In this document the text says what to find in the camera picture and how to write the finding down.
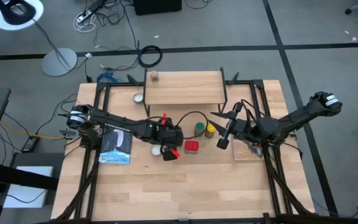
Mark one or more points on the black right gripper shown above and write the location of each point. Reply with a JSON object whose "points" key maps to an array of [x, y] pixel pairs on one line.
{"points": [[242, 129]]}

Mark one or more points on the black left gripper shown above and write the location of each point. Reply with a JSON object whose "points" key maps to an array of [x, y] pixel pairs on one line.
{"points": [[171, 137]]}

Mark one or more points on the yellow-lid spice jar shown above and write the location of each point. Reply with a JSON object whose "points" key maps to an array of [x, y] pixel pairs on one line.
{"points": [[210, 130]]}

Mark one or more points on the red spice tin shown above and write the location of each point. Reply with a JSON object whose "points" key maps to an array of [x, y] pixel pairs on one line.
{"points": [[191, 146]]}

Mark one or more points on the green-lid spice jar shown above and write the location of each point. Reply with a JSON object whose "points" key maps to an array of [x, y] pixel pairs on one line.
{"points": [[199, 128]]}

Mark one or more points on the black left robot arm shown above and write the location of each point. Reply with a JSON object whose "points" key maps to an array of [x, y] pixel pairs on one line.
{"points": [[120, 127]]}

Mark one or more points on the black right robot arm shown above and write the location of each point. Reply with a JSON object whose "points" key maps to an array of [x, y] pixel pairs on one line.
{"points": [[303, 115]]}

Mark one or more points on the wooden shelf with black legs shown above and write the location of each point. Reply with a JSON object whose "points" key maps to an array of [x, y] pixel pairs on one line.
{"points": [[185, 90]]}

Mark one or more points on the small round candle tin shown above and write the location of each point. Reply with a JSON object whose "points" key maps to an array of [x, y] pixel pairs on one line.
{"points": [[154, 151], [138, 98]]}

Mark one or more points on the Acadia book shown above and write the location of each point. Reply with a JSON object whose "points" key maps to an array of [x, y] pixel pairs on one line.
{"points": [[244, 152]]}

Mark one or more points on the Yellowstone book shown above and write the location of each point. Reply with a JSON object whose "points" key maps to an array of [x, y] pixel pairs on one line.
{"points": [[115, 149]]}

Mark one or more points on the black computer case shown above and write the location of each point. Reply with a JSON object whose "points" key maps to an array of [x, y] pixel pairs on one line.
{"points": [[157, 7]]}

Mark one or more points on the black power adapter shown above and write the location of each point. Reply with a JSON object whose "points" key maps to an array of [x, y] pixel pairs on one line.
{"points": [[30, 144]]}

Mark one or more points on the white power strip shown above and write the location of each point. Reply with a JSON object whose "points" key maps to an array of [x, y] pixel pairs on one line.
{"points": [[84, 16]]}

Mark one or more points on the white box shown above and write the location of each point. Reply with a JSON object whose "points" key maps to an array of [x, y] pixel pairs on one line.
{"points": [[26, 189]]}

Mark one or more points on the black beam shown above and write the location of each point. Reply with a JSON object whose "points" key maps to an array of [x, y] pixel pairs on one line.
{"points": [[17, 175]]}

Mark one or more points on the black aluminium table frame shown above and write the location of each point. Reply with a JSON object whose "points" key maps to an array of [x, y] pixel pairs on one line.
{"points": [[120, 84]]}

